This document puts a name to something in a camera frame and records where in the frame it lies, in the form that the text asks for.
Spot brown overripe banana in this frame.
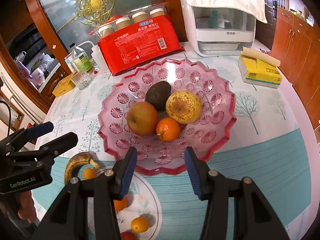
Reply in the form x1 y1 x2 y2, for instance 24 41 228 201
64 152 101 185

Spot orange tangerine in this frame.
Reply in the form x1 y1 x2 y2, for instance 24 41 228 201
113 197 127 212

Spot small dark red fruit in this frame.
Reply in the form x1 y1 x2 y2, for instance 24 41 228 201
120 231 137 240

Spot small yellow kumquat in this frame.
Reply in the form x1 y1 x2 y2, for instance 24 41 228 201
131 217 150 233

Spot red yellow apple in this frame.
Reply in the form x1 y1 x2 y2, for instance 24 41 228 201
127 101 158 136

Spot orange tangerine plate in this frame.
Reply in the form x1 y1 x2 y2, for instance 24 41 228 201
156 118 180 142

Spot dark avocado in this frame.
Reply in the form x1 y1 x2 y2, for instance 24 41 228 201
145 81 171 112

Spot yellow speckled pear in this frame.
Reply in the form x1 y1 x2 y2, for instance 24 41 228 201
165 90 202 124

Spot person's left hand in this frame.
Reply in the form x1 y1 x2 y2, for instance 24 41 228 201
18 191 36 223

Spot yellow cardboard box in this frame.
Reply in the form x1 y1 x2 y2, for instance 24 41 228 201
53 73 75 98

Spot round white printed placemat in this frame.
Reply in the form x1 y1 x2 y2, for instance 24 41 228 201
87 168 163 240

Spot clear drinking glass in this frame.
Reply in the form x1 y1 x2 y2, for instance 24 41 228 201
70 71 92 90

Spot white small carton box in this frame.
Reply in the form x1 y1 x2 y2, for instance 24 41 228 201
64 53 75 72

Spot green label glass bottle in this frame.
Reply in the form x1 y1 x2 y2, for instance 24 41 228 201
69 43 93 72

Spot pink glass fruit bowl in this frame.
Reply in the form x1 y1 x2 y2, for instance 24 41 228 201
98 59 236 176

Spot gold ornament glass door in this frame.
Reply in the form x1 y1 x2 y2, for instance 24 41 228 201
39 0 164 51

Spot red paper cup package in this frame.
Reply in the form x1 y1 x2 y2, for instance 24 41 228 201
89 2 183 76

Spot yellow tissue pack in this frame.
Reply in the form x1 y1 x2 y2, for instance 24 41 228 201
238 47 282 88

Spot white countertop appliance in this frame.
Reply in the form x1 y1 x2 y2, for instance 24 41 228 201
180 0 257 57

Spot wooden wall cabinets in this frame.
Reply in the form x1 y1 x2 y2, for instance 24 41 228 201
271 8 319 128

